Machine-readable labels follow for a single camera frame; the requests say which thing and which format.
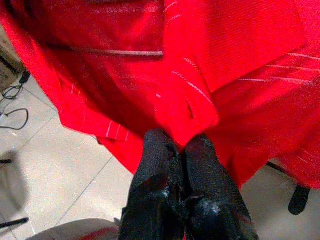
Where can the red polo shirt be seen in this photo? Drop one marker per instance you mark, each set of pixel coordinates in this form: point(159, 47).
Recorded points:
point(225, 50)

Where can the metal clothes rack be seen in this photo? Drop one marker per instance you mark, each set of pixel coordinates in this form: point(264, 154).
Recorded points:
point(298, 200)

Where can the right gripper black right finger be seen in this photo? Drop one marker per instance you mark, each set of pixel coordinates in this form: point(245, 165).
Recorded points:
point(210, 195)

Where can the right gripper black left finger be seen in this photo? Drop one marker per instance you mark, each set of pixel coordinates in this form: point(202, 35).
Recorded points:
point(155, 187)

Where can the black power adapter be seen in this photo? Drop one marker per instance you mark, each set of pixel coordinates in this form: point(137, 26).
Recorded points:
point(25, 76)

